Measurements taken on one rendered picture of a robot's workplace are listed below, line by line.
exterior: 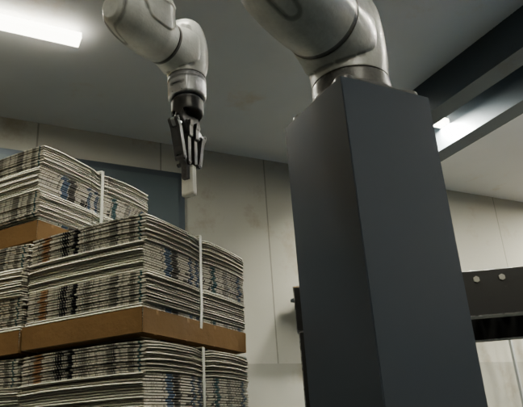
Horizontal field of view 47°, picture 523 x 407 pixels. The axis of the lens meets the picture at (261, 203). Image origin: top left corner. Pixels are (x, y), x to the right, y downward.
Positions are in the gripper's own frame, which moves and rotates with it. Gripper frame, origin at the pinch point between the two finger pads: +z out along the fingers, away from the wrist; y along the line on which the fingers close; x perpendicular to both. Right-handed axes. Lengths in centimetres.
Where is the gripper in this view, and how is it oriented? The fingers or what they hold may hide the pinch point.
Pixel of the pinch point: (189, 181)
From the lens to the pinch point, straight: 132.0
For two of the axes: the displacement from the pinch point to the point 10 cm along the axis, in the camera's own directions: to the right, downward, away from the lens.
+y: -4.5, -3.0, -8.4
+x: 8.9, -2.2, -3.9
